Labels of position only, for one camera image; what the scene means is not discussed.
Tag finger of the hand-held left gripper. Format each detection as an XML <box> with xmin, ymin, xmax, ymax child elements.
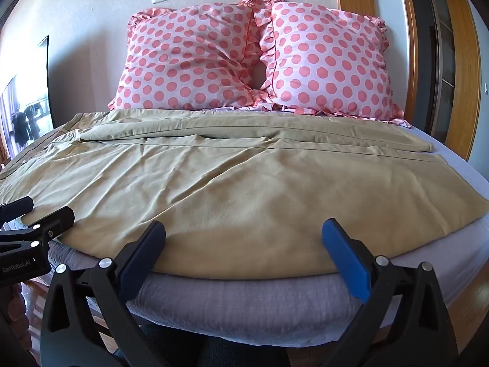
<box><xmin>0</xmin><ymin>196</ymin><xmax>34</xmax><ymax>223</ymax></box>
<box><xmin>0</xmin><ymin>206</ymin><xmax>75</xmax><ymax>246</ymax></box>

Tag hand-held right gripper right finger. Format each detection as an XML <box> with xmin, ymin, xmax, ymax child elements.
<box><xmin>322</xmin><ymin>218</ymin><xmax>459</xmax><ymax>367</ymax></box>

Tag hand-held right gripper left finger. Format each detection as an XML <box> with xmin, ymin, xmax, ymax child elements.
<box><xmin>40</xmin><ymin>220</ymin><xmax>167</xmax><ymax>367</ymax></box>

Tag tan blanket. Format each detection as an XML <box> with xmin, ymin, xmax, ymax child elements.
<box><xmin>0</xmin><ymin>109</ymin><xmax>489</xmax><ymax>280</ymax></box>

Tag bed with lavender sheet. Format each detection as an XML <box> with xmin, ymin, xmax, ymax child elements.
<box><xmin>0</xmin><ymin>107</ymin><xmax>489</xmax><ymax>348</ymax></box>

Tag window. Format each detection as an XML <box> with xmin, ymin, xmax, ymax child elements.
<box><xmin>0</xmin><ymin>35</ymin><xmax>54</xmax><ymax>169</ymax></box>

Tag pink polka dot pillow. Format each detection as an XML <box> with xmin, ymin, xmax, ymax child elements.
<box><xmin>108</xmin><ymin>0</ymin><xmax>284</xmax><ymax>111</ymax></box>
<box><xmin>244</xmin><ymin>0</ymin><xmax>412</xmax><ymax>128</ymax></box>

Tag wooden door frame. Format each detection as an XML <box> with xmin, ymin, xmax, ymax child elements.
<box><xmin>333</xmin><ymin>0</ymin><xmax>485</xmax><ymax>161</ymax></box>

